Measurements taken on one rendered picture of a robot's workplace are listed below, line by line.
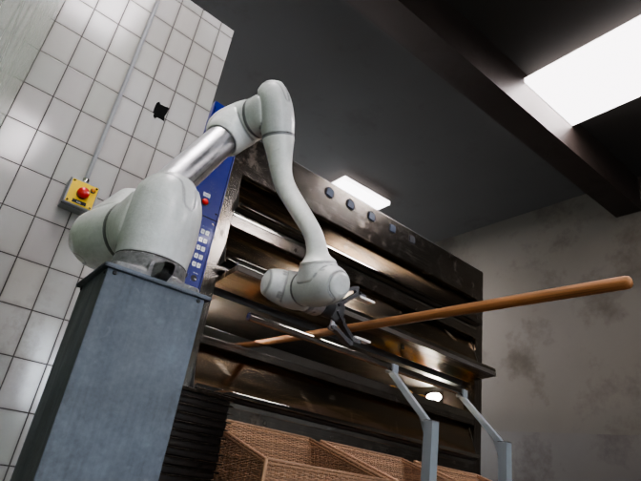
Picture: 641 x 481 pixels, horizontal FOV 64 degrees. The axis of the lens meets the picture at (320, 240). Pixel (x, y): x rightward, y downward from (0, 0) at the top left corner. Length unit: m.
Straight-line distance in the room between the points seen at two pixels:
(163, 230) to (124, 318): 0.20
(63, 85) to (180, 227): 1.17
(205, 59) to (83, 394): 1.84
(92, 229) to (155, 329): 0.34
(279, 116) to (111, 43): 0.98
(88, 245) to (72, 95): 0.99
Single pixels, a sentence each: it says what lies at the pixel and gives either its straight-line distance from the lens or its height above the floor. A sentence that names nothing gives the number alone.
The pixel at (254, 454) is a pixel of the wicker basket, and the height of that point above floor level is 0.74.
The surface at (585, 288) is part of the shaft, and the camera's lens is 1.32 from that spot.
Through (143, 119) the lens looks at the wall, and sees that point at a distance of 2.23.
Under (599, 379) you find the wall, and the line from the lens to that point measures 4.58.
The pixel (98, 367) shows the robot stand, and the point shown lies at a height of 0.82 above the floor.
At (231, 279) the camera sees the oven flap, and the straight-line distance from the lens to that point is 2.10.
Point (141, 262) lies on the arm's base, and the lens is 1.07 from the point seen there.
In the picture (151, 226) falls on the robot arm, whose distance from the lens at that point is 1.10.
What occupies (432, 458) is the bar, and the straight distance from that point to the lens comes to 1.99.
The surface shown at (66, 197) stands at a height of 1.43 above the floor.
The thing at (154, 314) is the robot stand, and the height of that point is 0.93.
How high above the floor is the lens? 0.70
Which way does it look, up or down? 25 degrees up
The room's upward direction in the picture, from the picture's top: 9 degrees clockwise
